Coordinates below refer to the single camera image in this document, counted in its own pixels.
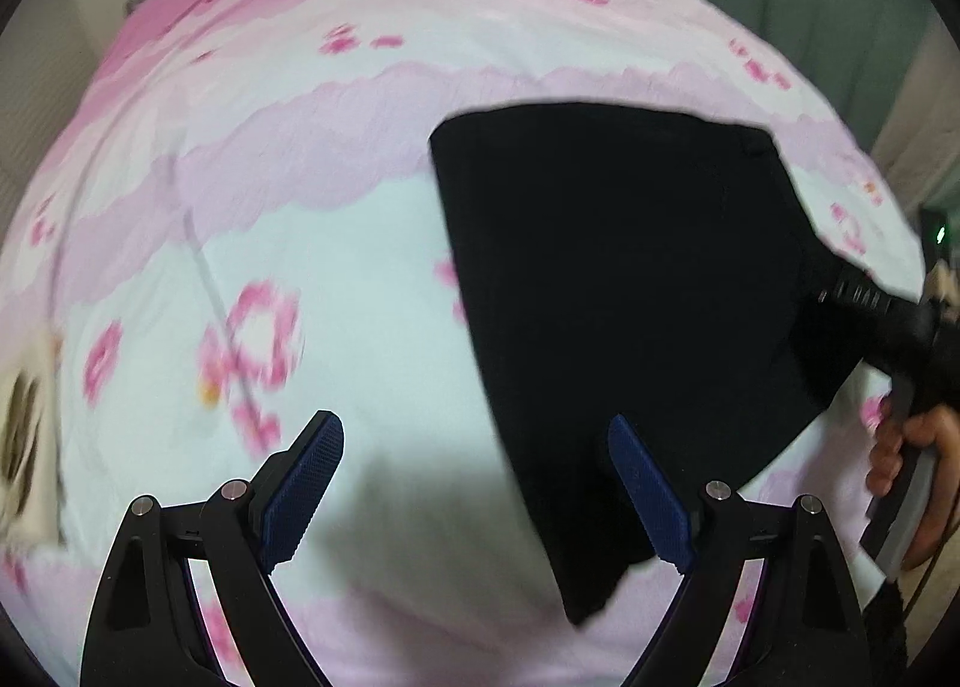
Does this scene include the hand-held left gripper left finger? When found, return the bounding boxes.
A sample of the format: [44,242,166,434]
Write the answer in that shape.
[79,411,346,687]

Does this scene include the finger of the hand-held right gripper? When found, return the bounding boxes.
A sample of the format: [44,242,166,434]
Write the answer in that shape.
[814,259,929,329]

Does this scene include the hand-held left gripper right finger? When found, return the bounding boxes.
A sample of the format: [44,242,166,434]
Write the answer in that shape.
[607,413,871,687]

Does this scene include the black pants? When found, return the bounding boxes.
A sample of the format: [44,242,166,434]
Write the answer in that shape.
[429,102,871,628]

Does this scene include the person's right hand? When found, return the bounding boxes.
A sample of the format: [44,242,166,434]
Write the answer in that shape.
[865,393,960,573]

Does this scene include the beige curtain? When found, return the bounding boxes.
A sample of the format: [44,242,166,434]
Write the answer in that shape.
[870,12,960,223]

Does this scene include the beige cloth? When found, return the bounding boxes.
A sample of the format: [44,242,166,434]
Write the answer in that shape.
[0,334,65,553]

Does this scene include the pink floral blanket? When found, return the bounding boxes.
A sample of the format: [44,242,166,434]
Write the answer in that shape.
[0,0,927,687]

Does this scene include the black cable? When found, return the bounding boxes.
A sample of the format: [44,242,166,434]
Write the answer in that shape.
[900,541,947,620]

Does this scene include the thin grey cord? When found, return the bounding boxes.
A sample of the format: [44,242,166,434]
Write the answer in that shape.
[166,153,260,407]

